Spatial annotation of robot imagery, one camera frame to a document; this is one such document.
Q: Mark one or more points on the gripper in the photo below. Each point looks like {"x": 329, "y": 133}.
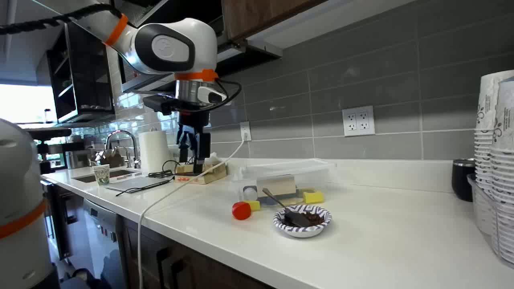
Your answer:
{"x": 194, "y": 119}

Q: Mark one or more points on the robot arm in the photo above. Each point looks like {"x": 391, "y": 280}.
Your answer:
{"x": 176, "y": 44}

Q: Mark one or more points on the cake slicer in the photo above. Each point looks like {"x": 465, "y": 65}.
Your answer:
{"x": 295, "y": 218}

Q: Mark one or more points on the patterned paper bowl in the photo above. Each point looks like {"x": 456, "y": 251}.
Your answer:
{"x": 301, "y": 230}

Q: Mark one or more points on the wooden box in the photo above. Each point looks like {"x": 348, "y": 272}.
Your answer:
{"x": 215, "y": 173}

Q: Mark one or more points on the paper towel roll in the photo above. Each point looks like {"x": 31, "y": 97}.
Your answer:
{"x": 153, "y": 152}

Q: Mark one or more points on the chrome tap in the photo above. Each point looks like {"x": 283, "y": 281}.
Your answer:
{"x": 128, "y": 138}

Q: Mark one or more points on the grey flat tablet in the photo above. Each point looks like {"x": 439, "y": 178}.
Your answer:
{"x": 134, "y": 183}

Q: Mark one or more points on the white ball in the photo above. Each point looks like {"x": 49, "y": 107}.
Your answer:
{"x": 249, "y": 194}

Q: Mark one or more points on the red cylinder block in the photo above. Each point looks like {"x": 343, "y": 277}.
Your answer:
{"x": 241, "y": 211}

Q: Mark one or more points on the sink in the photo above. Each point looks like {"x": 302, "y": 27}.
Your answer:
{"x": 116, "y": 174}

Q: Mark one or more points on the small yellow block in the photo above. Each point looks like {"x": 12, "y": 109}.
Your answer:
{"x": 254, "y": 205}

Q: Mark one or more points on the wooden block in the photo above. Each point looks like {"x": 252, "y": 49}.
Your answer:
{"x": 277, "y": 184}

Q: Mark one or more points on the patterned paper cup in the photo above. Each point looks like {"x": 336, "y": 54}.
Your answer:
{"x": 101, "y": 174}

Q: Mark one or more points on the clear plastic container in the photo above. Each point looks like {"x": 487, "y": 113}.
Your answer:
{"x": 297, "y": 168}

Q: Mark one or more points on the dishwasher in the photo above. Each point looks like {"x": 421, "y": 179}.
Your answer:
{"x": 105, "y": 237}

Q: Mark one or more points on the large yellow block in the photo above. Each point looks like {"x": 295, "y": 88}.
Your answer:
{"x": 313, "y": 197}

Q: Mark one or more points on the black open shelf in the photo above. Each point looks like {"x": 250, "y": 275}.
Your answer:
{"x": 80, "y": 72}

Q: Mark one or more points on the dark beans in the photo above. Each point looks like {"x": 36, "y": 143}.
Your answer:
{"x": 317, "y": 218}

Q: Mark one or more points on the window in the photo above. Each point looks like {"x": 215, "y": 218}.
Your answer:
{"x": 22, "y": 104}

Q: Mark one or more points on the black tumbler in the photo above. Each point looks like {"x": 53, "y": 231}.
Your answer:
{"x": 462, "y": 180}

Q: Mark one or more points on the stack of paper cups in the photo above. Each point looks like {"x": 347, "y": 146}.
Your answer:
{"x": 496, "y": 160}

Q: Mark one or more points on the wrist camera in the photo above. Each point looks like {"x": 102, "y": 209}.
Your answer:
{"x": 160, "y": 103}

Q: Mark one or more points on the single white wall socket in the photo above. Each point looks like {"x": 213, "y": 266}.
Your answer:
{"x": 245, "y": 131}

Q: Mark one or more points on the wooden wall cabinet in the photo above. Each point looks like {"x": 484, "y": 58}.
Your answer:
{"x": 257, "y": 14}

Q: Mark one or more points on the double white wall socket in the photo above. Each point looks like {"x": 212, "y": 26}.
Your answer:
{"x": 358, "y": 121}

